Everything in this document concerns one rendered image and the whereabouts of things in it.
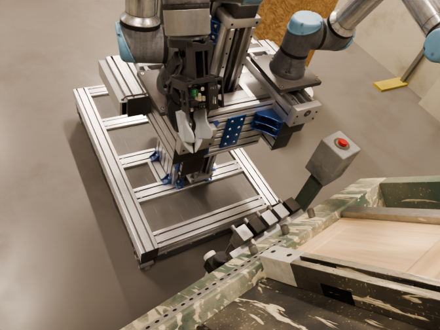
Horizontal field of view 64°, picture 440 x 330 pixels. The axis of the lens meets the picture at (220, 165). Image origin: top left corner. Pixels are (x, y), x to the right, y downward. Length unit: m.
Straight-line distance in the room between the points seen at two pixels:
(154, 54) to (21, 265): 1.33
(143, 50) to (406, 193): 1.01
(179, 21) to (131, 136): 1.69
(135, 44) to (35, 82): 1.95
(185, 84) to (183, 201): 1.42
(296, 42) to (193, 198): 1.01
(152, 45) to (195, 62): 0.54
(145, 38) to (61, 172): 1.41
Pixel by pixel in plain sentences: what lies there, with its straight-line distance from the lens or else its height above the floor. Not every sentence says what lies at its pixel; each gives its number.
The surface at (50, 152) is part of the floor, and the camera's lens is 2.46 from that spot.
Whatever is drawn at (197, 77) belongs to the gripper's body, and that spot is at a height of 1.47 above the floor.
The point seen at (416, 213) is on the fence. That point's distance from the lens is 1.15.
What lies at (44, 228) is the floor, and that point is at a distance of 2.13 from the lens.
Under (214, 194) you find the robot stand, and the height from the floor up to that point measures 0.21.
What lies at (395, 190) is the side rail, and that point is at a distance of 1.43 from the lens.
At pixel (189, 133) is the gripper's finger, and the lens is 0.63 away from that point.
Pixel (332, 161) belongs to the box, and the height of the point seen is 0.88.
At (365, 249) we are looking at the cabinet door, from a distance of 1.04.
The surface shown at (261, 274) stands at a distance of 1.06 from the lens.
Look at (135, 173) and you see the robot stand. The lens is 2.04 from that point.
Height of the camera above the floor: 1.81
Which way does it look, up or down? 48 degrees down
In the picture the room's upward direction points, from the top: 18 degrees clockwise
